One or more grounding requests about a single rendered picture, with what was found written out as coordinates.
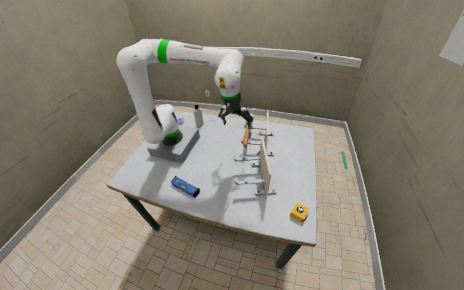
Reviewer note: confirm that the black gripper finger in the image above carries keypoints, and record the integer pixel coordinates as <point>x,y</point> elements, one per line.
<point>246,115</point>
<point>223,116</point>

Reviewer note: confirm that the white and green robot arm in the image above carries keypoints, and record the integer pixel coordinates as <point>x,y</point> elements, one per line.
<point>133,60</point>

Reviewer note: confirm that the blue spirit level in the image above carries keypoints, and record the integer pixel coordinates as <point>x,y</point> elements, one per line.
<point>185,186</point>

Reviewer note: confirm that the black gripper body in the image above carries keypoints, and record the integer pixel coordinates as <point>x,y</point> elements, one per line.
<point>234,108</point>

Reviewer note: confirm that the white bottle with black cap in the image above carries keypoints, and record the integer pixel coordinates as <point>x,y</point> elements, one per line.
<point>198,116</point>

